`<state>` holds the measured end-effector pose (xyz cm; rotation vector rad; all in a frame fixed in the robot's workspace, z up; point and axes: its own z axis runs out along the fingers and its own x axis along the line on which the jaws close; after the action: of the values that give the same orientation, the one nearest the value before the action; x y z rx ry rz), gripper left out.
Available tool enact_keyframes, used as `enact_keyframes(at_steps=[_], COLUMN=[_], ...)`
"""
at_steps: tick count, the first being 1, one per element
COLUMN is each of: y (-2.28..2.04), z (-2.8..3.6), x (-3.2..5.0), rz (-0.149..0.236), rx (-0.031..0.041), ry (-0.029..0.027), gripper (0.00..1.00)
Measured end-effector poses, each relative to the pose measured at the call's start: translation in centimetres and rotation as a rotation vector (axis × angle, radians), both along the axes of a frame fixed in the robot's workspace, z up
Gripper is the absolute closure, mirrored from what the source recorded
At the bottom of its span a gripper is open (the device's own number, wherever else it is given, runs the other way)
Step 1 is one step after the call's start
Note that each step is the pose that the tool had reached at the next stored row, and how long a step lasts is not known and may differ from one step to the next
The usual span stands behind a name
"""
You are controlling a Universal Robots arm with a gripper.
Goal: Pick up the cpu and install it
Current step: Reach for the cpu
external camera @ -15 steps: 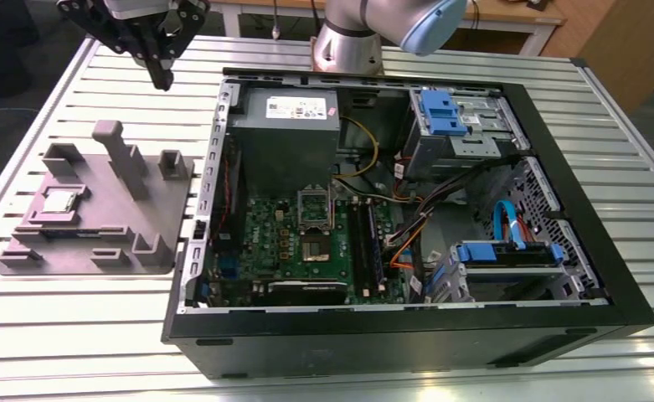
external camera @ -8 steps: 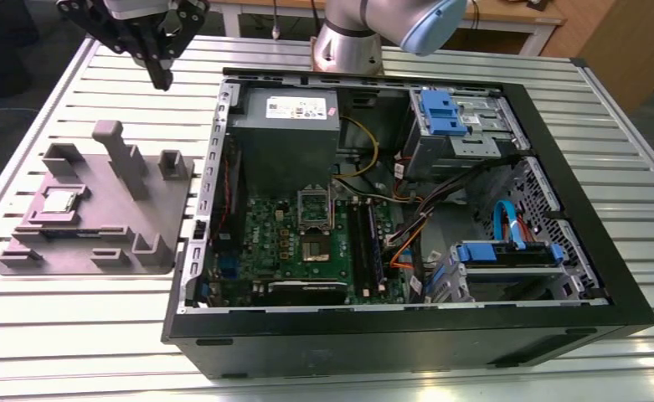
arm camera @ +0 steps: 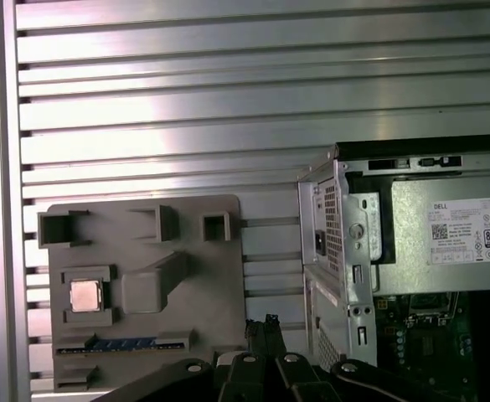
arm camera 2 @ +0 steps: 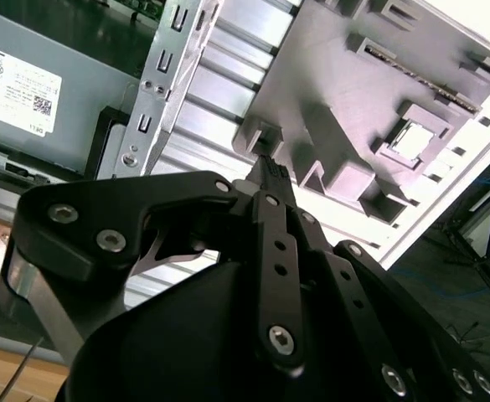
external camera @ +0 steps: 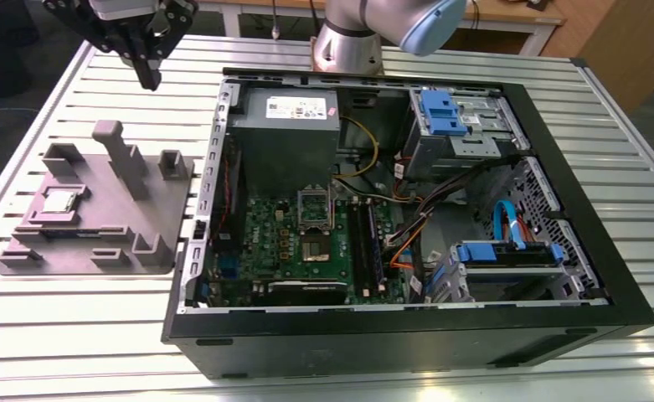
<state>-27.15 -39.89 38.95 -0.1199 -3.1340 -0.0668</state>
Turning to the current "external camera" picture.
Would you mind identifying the orange wire bundle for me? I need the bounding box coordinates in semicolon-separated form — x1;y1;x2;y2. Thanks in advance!
385;209;436;270

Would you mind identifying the grey power supply unit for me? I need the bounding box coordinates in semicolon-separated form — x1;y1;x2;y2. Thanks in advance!
230;88;342;198

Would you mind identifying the silver square CPU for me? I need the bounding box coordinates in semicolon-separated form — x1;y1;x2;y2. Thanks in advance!
44;188;78;213

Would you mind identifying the grey metal drive cage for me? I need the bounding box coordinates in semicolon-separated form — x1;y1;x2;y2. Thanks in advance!
404;85;534;182

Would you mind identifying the black graphics card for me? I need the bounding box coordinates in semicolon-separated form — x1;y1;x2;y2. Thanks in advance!
252;278;350;307

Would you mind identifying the grey plastic parts rack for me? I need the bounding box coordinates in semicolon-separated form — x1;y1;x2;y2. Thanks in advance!
0;120;197;276

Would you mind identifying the yellow wire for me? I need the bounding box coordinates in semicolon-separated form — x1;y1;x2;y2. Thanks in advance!
334;116;382;180

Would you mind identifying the brown wooden cabinet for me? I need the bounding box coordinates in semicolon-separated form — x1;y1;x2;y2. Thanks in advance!
541;0;654;115

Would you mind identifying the black cable silver plug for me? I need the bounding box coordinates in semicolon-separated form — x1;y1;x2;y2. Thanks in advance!
270;0;284;42

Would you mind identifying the blue floor cable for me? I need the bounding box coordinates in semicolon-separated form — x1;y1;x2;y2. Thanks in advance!
0;106;44;126

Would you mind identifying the black disk in blue carrier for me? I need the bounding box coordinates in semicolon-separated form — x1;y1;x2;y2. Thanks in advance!
450;239;566;270

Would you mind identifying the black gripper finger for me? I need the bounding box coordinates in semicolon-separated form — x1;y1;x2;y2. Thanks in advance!
149;0;200;90
45;0;153;90

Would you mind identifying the black PC case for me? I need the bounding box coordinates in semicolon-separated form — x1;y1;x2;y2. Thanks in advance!
162;66;654;380

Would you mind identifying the blue SATA wire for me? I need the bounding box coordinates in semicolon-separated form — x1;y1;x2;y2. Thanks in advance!
493;198;530;251

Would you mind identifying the black white wire bundle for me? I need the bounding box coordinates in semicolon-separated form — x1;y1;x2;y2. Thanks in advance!
334;175;417;204

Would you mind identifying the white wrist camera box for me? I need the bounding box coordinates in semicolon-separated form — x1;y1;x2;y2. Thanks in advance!
88;0;162;21

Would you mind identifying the metal socket cover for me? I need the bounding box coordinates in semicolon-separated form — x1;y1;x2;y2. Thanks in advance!
297;183;337;234

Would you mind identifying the black cable bundle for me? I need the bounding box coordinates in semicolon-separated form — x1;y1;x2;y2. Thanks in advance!
393;154;529;219

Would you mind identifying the black RAM slot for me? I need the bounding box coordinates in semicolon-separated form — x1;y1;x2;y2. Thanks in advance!
354;199;373;295
362;199;384;292
369;199;389;291
348;199;369;295

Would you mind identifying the grey metal disk bay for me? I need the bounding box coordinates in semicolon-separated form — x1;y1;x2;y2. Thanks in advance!
426;246;605;303

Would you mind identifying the green motherboard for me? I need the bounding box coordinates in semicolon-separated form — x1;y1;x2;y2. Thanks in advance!
201;194;412;307

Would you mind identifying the blue plastic drive latch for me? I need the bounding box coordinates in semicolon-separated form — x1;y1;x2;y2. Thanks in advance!
418;89;469;138

